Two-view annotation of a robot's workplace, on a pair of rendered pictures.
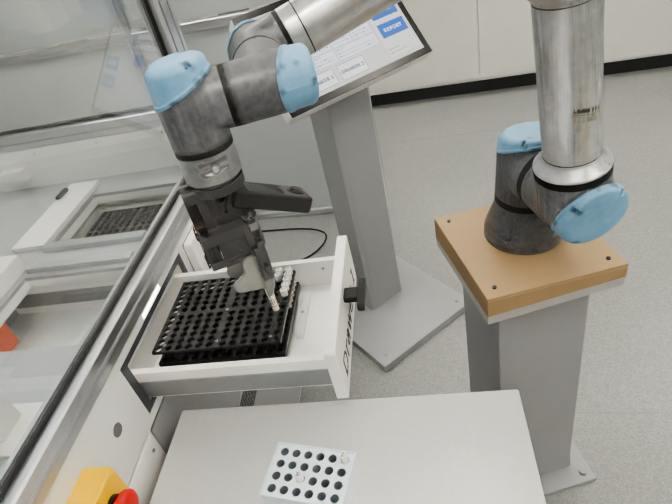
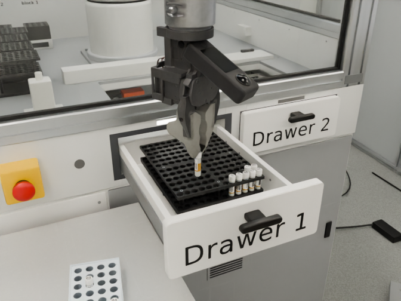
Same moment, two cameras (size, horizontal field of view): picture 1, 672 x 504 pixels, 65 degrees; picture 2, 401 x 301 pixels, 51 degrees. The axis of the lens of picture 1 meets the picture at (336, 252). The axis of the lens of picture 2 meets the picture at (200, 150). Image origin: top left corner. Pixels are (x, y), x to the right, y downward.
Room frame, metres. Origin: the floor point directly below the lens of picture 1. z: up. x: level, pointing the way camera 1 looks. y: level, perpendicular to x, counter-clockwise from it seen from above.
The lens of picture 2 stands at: (0.25, -0.39, 1.31)
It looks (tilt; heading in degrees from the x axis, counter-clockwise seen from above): 27 degrees down; 53
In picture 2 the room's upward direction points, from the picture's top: straight up
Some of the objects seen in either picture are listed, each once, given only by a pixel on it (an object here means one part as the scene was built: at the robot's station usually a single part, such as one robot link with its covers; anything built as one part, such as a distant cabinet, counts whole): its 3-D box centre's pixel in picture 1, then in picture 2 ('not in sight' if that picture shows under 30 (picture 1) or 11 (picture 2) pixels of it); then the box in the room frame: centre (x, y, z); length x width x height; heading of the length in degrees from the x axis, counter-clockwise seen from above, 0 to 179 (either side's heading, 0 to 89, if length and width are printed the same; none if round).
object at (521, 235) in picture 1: (523, 211); not in sight; (0.83, -0.38, 0.85); 0.15 x 0.15 x 0.10
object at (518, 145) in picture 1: (530, 161); not in sight; (0.82, -0.39, 0.97); 0.13 x 0.12 x 0.14; 5
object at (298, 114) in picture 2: not in sight; (298, 116); (1.03, 0.23, 0.91); 0.07 x 0.04 x 0.01; 167
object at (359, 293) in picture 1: (354, 294); (256, 219); (0.65, -0.01, 0.91); 0.07 x 0.04 x 0.01; 167
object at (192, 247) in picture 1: (214, 225); (290, 123); (1.04, 0.26, 0.87); 0.29 x 0.02 x 0.11; 167
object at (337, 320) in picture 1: (342, 309); (247, 226); (0.66, 0.01, 0.87); 0.29 x 0.02 x 0.11; 167
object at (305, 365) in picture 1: (229, 324); (196, 173); (0.71, 0.22, 0.86); 0.40 x 0.26 x 0.06; 77
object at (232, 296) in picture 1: (232, 321); (197, 173); (0.71, 0.21, 0.87); 0.22 x 0.18 x 0.06; 77
